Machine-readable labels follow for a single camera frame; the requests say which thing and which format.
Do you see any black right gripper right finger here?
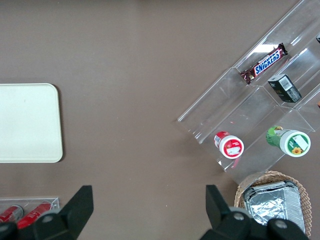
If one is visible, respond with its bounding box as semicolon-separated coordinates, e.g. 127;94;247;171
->
199;184;311;240

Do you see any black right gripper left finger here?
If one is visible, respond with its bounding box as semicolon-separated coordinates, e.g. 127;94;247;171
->
0;185;95;240

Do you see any small tan wicker basket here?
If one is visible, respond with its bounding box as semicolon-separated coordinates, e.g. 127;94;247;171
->
234;170;312;238

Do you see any cream rectangular plastic tray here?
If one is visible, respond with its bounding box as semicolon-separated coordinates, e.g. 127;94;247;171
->
0;83;64;164

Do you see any clear acrylic bottle rack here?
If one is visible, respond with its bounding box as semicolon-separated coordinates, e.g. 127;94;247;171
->
0;196;60;213

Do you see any aluminium foil container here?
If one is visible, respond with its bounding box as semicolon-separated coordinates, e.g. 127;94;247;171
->
241;180;306;235

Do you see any red lidded snack cup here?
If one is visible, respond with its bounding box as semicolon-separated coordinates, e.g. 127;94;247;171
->
213;130;245;159

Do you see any green lidded snack cup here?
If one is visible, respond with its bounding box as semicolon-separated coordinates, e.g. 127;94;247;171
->
265;125;312;158

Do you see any clear acrylic stepped shelf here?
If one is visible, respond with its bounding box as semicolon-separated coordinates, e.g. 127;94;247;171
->
176;0;320;186

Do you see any small black carton box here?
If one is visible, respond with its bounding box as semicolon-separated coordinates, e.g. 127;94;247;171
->
267;73;303;103

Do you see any Snickers chocolate bar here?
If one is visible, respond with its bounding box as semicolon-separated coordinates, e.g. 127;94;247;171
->
240;42;288;85

